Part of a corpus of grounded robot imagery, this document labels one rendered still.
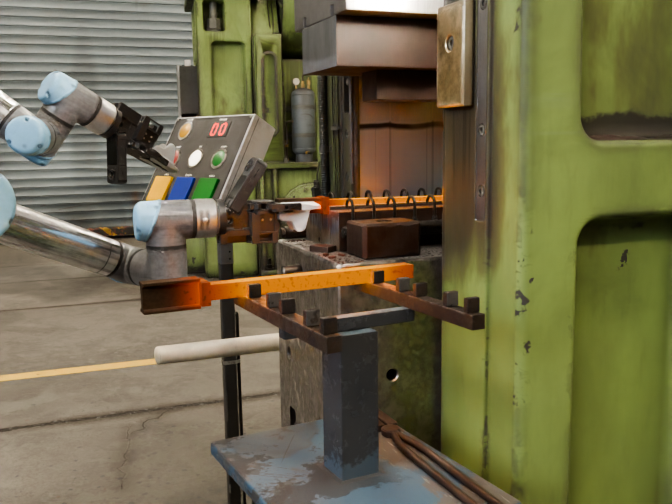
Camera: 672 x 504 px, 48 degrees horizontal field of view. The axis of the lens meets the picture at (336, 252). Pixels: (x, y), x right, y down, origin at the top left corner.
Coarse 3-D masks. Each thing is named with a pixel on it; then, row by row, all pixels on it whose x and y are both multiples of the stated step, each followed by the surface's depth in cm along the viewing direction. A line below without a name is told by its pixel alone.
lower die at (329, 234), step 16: (336, 208) 151; (368, 208) 153; (384, 208) 153; (400, 208) 152; (416, 208) 152; (432, 208) 154; (320, 224) 156; (336, 224) 148; (320, 240) 157; (336, 240) 148; (432, 240) 155
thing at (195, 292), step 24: (384, 264) 123; (408, 264) 123; (144, 288) 104; (168, 288) 106; (192, 288) 107; (216, 288) 108; (240, 288) 110; (264, 288) 111; (288, 288) 113; (312, 288) 115; (144, 312) 104
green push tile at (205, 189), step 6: (204, 180) 189; (210, 180) 187; (216, 180) 186; (198, 186) 189; (204, 186) 188; (210, 186) 186; (216, 186) 186; (198, 192) 188; (204, 192) 187; (210, 192) 185; (192, 198) 189; (198, 198) 187; (204, 198) 186; (210, 198) 185
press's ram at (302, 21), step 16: (304, 0) 156; (320, 0) 148; (336, 0) 140; (352, 0) 136; (368, 0) 137; (384, 0) 138; (400, 0) 140; (416, 0) 141; (432, 0) 142; (304, 16) 157; (320, 16) 148; (384, 16) 144; (400, 16) 144; (416, 16) 144; (432, 16) 145
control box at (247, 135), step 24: (192, 120) 206; (216, 120) 198; (240, 120) 191; (168, 144) 208; (192, 144) 201; (216, 144) 193; (240, 144) 187; (264, 144) 191; (192, 168) 196; (216, 168) 189; (240, 168) 186; (168, 192) 198; (192, 192) 191; (216, 192) 185
